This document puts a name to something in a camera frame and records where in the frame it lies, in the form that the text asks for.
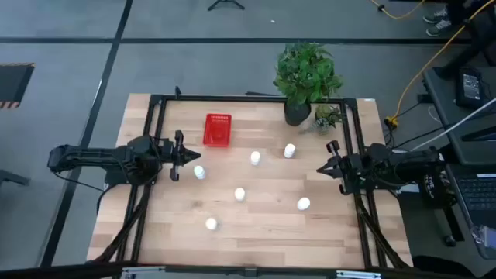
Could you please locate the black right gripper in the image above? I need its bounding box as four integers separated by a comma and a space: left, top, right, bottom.
316, 139, 367, 196

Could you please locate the black metal table frame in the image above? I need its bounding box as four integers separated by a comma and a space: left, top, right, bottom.
87, 85, 414, 270

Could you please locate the black rolling desk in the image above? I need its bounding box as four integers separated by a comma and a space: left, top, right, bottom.
394, 65, 496, 268

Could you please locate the white cable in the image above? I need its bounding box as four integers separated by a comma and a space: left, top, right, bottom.
409, 97, 496, 153

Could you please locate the black floor hatch, striped edge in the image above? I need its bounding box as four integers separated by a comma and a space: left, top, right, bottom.
0, 62, 36, 110

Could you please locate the black power brick with label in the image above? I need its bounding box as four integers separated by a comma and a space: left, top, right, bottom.
455, 67, 488, 110

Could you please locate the leafy green plant, black pot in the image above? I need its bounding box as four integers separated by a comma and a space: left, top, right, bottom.
272, 40, 345, 127

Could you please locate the black tripod base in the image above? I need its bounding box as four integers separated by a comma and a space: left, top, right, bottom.
207, 0, 246, 12

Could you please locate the yellow cable with black plug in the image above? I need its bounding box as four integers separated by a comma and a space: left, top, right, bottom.
370, 0, 427, 20

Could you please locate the dark grey furniture leg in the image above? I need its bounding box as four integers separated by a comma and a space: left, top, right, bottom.
0, 169, 31, 187

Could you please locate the black laptop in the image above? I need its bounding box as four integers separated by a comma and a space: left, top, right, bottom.
445, 164, 496, 260

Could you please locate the black box with white print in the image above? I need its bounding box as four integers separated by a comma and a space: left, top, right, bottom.
420, 170, 456, 210

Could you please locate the black beam with silver brackets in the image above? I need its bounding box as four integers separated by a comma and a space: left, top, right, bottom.
0, 261, 496, 279

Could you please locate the clear plastic bag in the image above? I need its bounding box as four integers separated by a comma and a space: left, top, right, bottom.
470, 224, 496, 249

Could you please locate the red plastic mesh basket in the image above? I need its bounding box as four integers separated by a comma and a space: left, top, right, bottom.
202, 112, 233, 149

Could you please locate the person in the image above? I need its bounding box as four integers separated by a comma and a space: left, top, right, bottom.
422, 0, 496, 67

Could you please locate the small potted succulent plant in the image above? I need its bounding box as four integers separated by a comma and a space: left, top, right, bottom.
298, 103, 344, 136

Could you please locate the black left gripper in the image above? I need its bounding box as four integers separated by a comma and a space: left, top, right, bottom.
157, 130, 202, 182

